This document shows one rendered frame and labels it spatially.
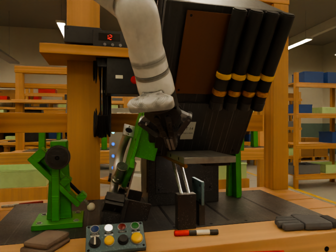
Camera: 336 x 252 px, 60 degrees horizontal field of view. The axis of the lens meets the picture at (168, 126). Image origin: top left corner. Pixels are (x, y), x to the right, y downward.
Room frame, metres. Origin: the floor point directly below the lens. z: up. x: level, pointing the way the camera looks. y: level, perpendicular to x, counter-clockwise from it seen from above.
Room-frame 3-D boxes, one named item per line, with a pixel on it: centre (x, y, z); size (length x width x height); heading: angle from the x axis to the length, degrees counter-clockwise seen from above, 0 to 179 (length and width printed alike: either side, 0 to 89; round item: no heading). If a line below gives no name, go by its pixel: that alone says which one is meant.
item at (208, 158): (1.02, -0.07, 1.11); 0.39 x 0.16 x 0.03; 14
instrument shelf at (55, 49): (1.35, 0.09, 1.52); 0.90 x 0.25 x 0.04; 104
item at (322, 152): (10.04, -4.74, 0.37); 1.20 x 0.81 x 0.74; 103
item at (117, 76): (1.28, 0.18, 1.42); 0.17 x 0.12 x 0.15; 104
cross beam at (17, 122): (1.46, 0.12, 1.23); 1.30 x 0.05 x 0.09; 104
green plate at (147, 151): (1.02, 0.08, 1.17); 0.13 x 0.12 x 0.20; 104
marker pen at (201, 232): (0.85, -0.08, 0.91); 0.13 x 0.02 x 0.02; 96
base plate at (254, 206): (1.10, 0.03, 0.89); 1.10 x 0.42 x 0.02; 104
